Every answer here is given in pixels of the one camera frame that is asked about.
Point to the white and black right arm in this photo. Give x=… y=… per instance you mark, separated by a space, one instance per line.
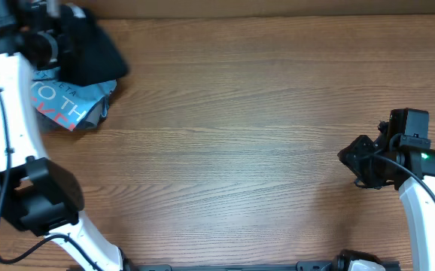
x=401 y=157

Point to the dark teal t-shirt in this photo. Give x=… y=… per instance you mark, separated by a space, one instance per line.
x=96 y=58

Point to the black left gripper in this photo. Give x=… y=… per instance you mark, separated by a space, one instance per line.
x=67 y=44

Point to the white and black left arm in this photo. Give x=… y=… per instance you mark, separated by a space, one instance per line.
x=36 y=194

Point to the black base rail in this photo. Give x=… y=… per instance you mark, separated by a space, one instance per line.
x=312 y=265

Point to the grey folded garment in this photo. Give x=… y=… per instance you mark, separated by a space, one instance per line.
x=98 y=114

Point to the light blue printed t-shirt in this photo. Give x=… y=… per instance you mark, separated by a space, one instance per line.
x=64 y=102

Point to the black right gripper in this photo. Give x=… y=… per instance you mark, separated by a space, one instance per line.
x=358 y=159

